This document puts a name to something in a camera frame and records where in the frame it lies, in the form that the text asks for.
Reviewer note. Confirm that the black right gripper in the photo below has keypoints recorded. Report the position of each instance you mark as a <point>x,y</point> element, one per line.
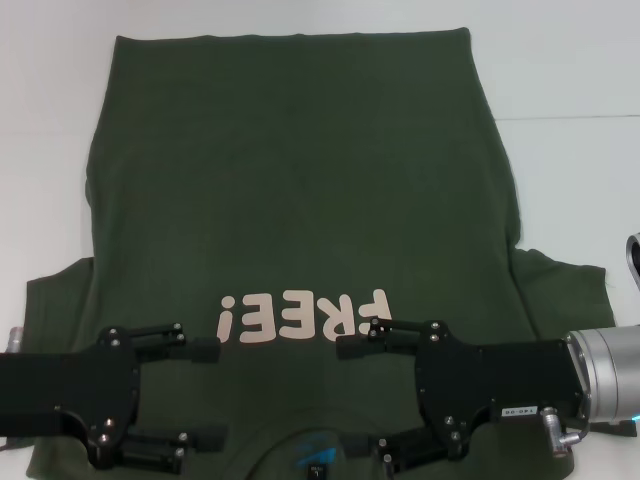
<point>500,375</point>

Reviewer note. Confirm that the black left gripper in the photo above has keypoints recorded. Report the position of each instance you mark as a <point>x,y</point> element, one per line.
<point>60,380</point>

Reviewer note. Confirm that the dark green FREE! t-shirt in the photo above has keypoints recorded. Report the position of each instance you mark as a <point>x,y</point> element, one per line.
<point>300,175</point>

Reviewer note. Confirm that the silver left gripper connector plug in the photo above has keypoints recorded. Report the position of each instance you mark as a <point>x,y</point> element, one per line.
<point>16,340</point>

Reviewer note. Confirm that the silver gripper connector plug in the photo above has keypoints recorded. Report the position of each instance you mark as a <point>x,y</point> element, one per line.
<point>556,432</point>
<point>16,340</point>

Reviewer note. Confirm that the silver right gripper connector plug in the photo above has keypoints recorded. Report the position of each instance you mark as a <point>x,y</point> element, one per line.
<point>556,432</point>

